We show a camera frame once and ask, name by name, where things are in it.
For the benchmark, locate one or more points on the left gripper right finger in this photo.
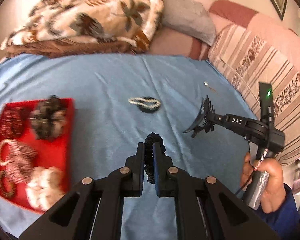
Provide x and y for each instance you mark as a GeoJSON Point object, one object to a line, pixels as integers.
{"type": "Point", "coordinates": [205, 208]}

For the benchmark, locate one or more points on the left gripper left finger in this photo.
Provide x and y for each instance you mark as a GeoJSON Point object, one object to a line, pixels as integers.
{"type": "Point", "coordinates": [93, 208]}

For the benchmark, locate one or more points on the white dotted scrunchie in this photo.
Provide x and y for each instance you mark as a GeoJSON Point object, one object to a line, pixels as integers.
{"type": "Point", "coordinates": [44, 189]}

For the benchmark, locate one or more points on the black hair claw clip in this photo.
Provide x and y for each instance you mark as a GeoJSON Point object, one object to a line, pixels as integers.
{"type": "Point", "coordinates": [202, 122]}

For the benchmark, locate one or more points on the black scrunchie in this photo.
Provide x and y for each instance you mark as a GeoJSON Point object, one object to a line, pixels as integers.
{"type": "Point", "coordinates": [149, 155]}

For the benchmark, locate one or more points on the red checked scrunchie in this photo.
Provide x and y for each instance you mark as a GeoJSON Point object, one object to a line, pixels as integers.
{"type": "Point", "coordinates": [20, 162]}

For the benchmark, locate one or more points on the leopard print scrunchie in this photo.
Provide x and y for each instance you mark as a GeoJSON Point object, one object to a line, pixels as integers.
{"type": "Point", "coordinates": [7, 187]}

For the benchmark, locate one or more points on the blue sleeve forearm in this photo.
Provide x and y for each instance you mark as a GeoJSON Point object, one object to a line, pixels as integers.
{"type": "Point", "coordinates": [286, 219]}

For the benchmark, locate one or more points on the silver hair pin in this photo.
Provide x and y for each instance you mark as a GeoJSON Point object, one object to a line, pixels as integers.
{"type": "Point", "coordinates": [209, 87]}

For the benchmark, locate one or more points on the striped floral pillow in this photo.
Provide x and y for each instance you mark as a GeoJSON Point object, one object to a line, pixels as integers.
{"type": "Point", "coordinates": [245, 60]}

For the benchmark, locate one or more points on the grey brown scrunchie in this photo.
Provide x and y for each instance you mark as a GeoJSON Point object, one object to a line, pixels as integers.
{"type": "Point", "coordinates": [48, 119]}

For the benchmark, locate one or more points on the blue bed sheet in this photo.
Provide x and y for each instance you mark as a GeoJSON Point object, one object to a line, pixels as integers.
{"type": "Point", "coordinates": [120, 99]}

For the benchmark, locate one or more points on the dark red scrunchie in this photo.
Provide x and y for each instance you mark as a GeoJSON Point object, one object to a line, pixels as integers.
{"type": "Point", "coordinates": [13, 122]}

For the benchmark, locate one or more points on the pink maroon pillow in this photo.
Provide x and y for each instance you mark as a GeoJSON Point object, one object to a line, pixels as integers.
{"type": "Point", "coordinates": [225, 14]}

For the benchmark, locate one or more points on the grey pillow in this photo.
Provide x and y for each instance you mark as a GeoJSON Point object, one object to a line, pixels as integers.
{"type": "Point", "coordinates": [189, 17]}

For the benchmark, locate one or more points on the brown fringed blanket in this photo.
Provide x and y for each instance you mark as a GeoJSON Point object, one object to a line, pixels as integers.
{"type": "Point", "coordinates": [60, 48]}

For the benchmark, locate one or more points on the leaf print blanket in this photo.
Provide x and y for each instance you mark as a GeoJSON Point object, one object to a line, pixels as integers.
{"type": "Point", "coordinates": [90, 21]}

